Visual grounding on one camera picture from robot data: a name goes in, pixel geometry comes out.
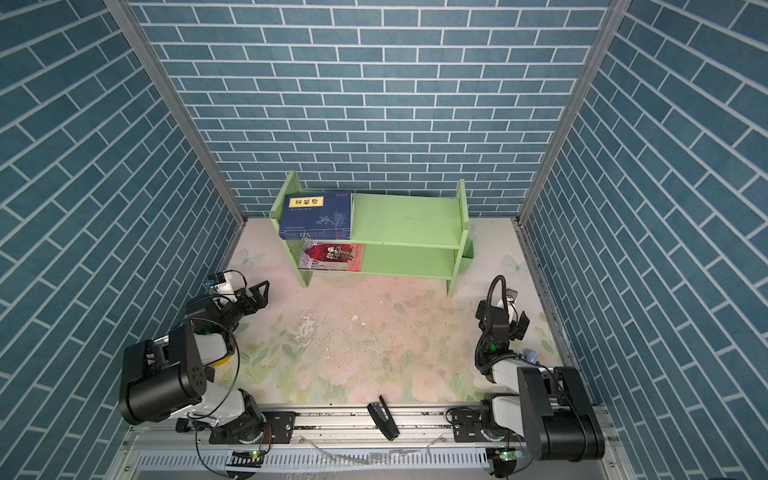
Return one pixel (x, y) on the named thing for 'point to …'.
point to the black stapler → (383, 418)
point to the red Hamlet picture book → (332, 255)
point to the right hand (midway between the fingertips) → (505, 303)
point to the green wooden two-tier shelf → (404, 235)
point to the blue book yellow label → (314, 235)
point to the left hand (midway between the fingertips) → (257, 285)
